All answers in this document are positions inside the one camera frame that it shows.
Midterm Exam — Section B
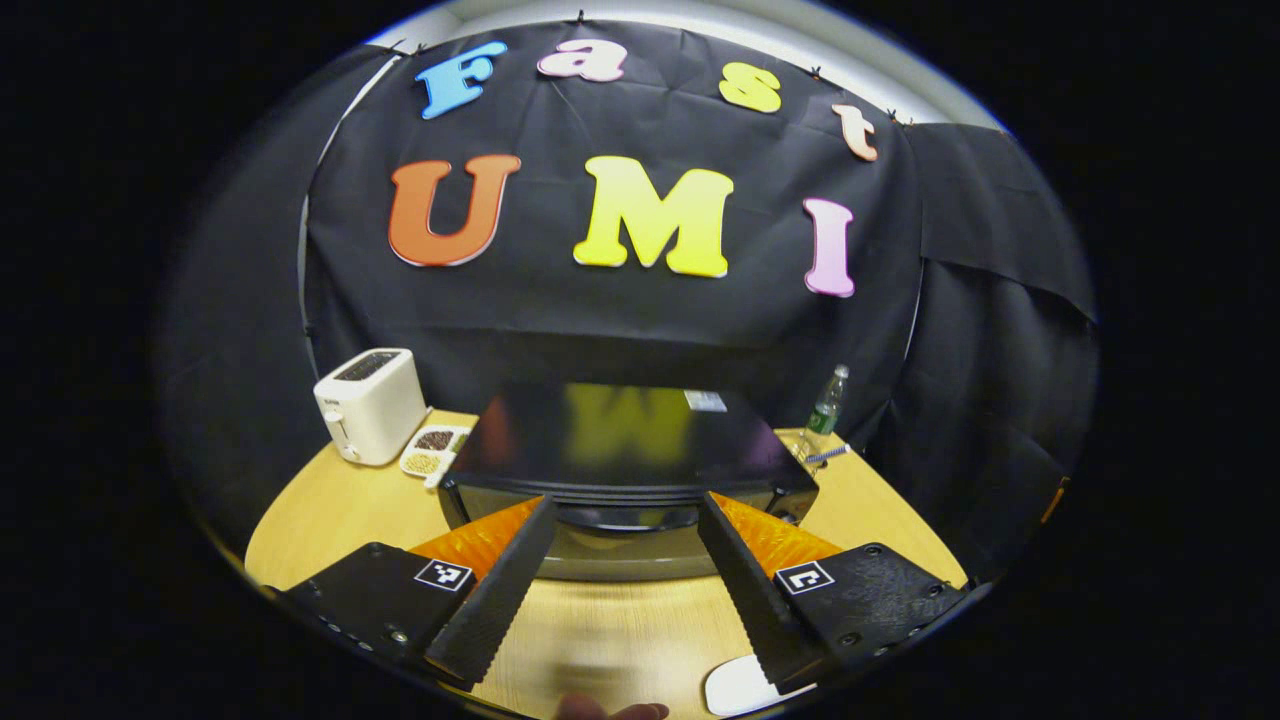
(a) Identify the green plastic bottle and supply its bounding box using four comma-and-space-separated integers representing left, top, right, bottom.
804, 364, 852, 451

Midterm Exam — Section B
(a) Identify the white toaster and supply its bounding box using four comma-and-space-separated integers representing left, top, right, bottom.
313, 348, 430, 467

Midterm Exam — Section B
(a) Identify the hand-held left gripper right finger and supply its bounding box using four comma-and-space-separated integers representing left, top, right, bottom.
698, 491, 969, 693

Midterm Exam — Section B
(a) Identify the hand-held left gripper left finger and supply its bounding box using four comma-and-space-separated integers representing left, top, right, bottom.
275, 494, 559, 693

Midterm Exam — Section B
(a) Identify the white divided dish with beans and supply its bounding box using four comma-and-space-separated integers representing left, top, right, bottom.
399, 424, 474, 490

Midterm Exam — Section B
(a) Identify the black electric oven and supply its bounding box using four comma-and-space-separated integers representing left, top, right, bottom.
438, 380, 821, 584

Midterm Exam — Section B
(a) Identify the white plate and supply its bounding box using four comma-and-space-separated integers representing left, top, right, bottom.
703, 654, 817, 718

